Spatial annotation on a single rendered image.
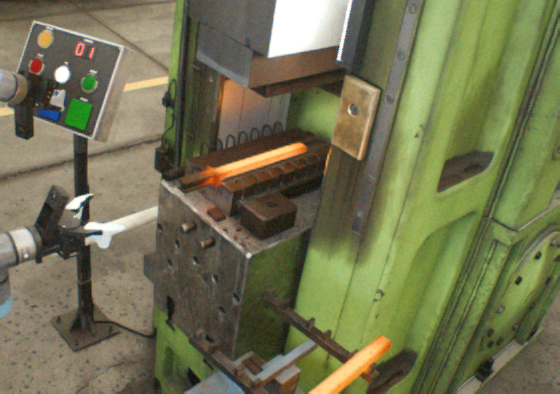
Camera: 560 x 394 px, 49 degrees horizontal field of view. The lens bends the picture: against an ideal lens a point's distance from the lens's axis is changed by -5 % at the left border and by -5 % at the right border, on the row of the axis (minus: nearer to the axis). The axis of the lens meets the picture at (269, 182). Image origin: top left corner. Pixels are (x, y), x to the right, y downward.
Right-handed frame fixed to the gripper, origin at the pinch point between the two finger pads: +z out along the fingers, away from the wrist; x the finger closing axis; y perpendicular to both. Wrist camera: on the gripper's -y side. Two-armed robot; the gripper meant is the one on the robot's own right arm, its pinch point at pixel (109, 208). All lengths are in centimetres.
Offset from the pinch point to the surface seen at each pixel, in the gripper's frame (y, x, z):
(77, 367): 100, -41, 10
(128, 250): 100, -90, 63
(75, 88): -6, -49, 16
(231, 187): 1.0, 5.8, 31.6
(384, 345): 7, 62, 28
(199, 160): 2.2, -10.3, 33.6
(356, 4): -52, 25, 41
